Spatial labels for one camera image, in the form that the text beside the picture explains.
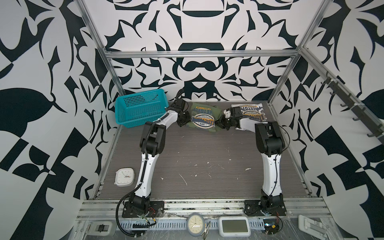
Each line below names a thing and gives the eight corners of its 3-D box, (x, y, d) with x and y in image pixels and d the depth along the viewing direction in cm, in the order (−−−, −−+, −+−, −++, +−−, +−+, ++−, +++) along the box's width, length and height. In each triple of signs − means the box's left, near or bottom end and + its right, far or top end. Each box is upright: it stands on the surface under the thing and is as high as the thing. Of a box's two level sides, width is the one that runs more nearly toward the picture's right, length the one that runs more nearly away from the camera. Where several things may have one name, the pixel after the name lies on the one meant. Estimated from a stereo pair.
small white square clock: (114, 186, 82) (111, 184, 79) (119, 170, 87) (116, 167, 85) (132, 186, 82) (130, 184, 79) (136, 170, 87) (134, 167, 85)
